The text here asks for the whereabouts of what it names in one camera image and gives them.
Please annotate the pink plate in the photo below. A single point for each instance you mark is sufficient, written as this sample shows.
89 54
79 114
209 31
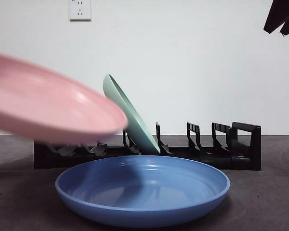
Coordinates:
50 103

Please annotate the white wall socket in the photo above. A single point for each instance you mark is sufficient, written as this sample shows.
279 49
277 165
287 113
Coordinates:
80 10

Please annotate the blue plate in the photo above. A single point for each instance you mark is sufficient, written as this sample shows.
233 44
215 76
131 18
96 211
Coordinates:
144 211

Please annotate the black plate rack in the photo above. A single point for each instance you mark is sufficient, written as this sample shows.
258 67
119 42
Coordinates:
255 149

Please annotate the pale green plate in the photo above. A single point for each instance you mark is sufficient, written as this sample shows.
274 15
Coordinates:
137 127

